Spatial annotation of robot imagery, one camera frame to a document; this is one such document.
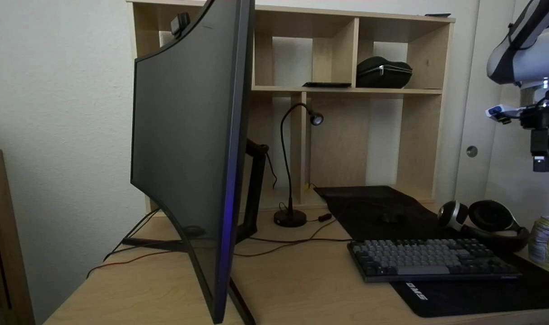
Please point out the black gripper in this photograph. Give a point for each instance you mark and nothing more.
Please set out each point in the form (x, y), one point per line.
(542, 123)

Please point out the black silver headphones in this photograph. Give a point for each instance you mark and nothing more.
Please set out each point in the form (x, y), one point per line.
(491, 219)

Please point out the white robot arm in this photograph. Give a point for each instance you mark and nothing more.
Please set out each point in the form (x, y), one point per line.
(528, 55)

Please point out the black desk mat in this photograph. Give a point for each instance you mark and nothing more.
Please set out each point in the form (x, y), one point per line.
(376, 210)

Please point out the black gooseneck desk lamp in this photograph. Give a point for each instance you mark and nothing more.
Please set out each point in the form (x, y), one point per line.
(289, 217)

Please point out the black curved monitor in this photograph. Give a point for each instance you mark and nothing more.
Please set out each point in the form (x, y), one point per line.
(190, 150)

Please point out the round silver door knob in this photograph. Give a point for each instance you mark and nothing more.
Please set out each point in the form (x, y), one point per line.
(472, 150)

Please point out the grey mechanical keyboard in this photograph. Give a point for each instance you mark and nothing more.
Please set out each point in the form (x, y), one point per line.
(430, 259)

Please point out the small dark flat object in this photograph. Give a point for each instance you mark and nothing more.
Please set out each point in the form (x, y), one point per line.
(437, 15)

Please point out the black device on shelf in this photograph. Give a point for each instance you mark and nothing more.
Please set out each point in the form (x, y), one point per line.
(383, 73)

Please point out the light wooden shelf unit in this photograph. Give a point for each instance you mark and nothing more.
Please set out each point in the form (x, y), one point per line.
(340, 138)

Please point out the flat black device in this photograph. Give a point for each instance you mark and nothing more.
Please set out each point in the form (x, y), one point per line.
(327, 85)

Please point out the black webcam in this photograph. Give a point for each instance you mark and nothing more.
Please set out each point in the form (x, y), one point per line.
(179, 24)

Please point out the brown wooden cabinet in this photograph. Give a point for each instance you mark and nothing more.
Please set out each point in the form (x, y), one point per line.
(4, 253)

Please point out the white blue wrist camera mount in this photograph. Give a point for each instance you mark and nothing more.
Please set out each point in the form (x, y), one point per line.
(502, 112)

